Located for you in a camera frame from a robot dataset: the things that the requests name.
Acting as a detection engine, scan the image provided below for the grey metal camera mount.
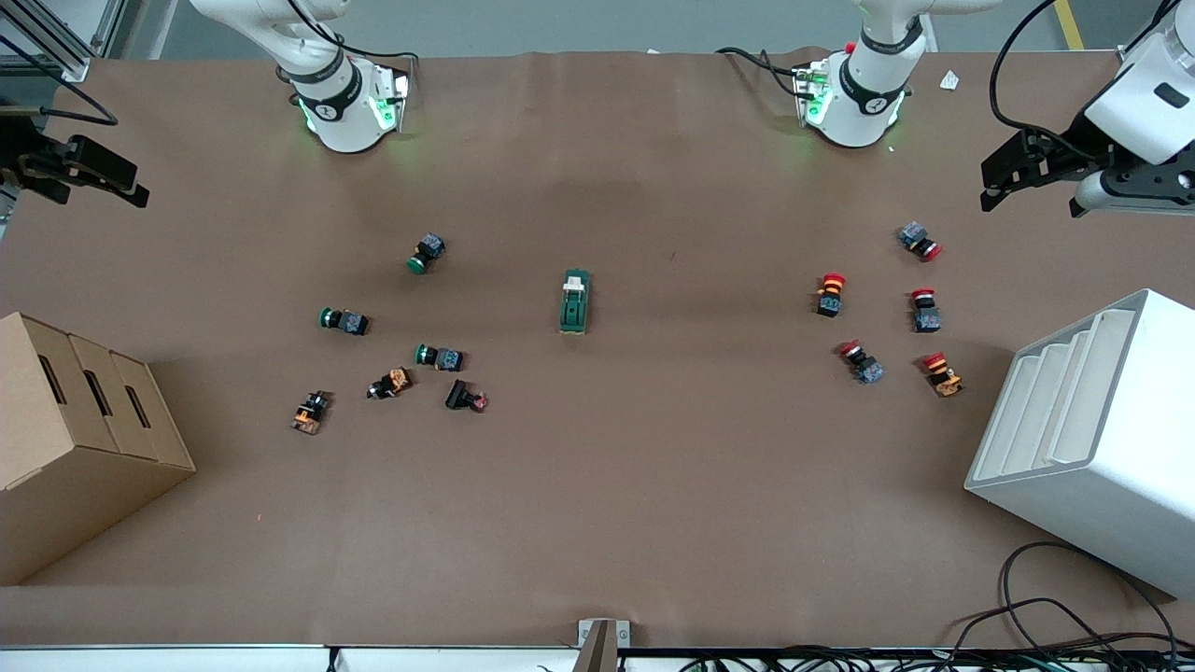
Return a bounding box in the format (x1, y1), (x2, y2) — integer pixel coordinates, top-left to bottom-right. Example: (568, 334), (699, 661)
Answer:
(576, 618), (632, 672)

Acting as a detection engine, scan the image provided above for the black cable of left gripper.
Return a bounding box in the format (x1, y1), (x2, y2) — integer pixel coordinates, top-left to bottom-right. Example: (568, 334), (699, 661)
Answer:
(990, 0), (1163, 141)

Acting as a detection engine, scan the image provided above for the brown cardboard stepped box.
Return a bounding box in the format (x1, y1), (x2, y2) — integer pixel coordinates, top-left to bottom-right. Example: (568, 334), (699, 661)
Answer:
(0, 312), (198, 587)

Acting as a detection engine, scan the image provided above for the white stepped storage bin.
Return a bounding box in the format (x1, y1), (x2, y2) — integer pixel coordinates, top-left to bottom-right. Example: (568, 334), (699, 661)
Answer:
(963, 288), (1195, 601)

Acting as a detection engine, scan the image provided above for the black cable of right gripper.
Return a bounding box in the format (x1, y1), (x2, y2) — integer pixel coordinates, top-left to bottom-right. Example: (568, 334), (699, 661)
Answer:
(0, 35), (120, 127)

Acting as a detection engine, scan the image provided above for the aluminium frame profile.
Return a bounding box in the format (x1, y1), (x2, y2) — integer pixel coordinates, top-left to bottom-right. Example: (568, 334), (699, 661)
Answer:
(0, 0), (127, 83)

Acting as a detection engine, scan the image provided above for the black cable tangle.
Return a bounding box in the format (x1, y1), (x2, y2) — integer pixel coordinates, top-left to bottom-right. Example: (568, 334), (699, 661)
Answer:
(682, 597), (1195, 672)

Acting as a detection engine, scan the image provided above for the black looped floor cable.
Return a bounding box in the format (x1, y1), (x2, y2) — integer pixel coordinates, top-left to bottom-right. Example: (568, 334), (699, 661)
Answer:
(999, 541), (1179, 672)

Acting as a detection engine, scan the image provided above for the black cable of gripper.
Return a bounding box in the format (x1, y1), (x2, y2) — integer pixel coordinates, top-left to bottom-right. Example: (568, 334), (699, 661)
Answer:
(990, 0), (1163, 141)
(0, 35), (120, 127)

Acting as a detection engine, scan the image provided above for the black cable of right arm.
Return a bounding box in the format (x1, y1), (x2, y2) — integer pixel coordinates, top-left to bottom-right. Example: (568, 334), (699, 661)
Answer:
(285, 0), (421, 94)

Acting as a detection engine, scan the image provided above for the green load switch white handle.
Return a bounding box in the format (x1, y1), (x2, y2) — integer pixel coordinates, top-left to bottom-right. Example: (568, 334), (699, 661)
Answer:
(558, 269), (595, 336)

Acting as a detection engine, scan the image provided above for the black cable at left arm base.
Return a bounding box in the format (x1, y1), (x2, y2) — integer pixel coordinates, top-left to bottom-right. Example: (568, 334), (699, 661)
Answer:
(717, 47), (813, 99)

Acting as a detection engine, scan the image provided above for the white table edge rail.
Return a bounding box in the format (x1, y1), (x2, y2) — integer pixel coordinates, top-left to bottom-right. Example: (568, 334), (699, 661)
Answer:
(0, 642), (1195, 672)

